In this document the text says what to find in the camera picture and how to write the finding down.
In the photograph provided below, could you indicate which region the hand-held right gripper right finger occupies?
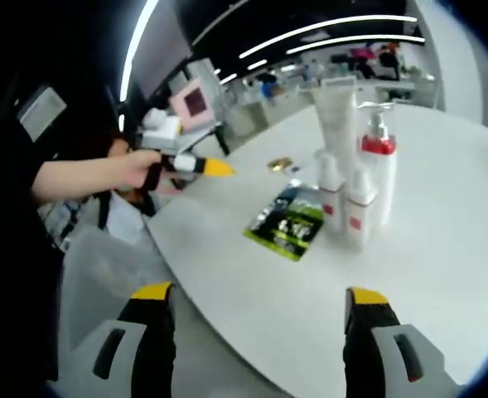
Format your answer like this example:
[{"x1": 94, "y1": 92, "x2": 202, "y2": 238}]
[{"x1": 342, "y1": 285, "x2": 462, "y2": 398}]

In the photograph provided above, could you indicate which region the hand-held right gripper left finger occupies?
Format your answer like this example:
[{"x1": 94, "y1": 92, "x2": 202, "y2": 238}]
[{"x1": 67, "y1": 280, "x2": 177, "y2": 398}]

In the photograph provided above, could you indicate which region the gold brown skincare sachet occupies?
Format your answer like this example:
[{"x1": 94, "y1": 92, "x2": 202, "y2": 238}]
[{"x1": 267, "y1": 156, "x2": 292, "y2": 172}]

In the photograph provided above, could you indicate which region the green black skincare sachet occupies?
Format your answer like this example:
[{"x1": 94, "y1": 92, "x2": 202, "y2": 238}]
[{"x1": 242, "y1": 180, "x2": 326, "y2": 263}]

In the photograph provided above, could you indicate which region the small white skincare bottle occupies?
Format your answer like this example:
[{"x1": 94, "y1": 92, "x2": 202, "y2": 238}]
[
  {"x1": 314, "y1": 148, "x2": 346, "y2": 233},
  {"x1": 343, "y1": 167, "x2": 379, "y2": 250}
]

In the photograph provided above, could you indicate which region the large white skincare tube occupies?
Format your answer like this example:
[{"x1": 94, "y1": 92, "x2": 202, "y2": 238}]
[{"x1": 312, "y1": 75, "x2": 359, "y2": 167}]

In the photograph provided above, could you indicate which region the red-capped clear tube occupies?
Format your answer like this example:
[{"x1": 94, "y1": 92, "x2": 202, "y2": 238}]
[{"x1": 357, "y1": 101, "x2": 399, "y2": 227}]

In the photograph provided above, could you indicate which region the person's left hand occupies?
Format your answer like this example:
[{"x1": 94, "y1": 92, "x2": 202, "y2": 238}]
[{"x1": 114, "y1": 148, "x2": 164, "y2": 190}]

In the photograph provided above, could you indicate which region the black-legged laptop desk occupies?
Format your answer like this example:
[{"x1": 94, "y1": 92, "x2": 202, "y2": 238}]
[{"x1": 176, "y1": 119, "x2": 232, "y2": 158}]

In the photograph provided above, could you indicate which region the long ceiling light strip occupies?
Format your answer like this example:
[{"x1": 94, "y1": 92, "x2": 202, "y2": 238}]
[
  {"x1": 118, "y1": 0, "x2": 162, "y2": 103},
  {"x1": 238, "y1": 15, "x2": 418, "y2": 60},
  {"x1": 286, "y1": 36, "x2": 427, "y2": 55}
]

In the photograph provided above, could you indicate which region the grey mesh chair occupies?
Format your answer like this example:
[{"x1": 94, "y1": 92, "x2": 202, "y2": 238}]
[{"x1": 59, "y1": 226, "x2": 174, "y2": 353}]

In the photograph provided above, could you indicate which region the white chest-worn device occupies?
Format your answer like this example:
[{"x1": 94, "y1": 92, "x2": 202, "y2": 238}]
[{"x1": 17, "y1": 85, "x2": 69, "y2": 142}]

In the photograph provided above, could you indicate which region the person's dark shirt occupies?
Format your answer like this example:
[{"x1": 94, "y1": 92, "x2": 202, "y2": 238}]
[{"x1": 0, "y1": 61, "x2": 66, "y2": 382}]

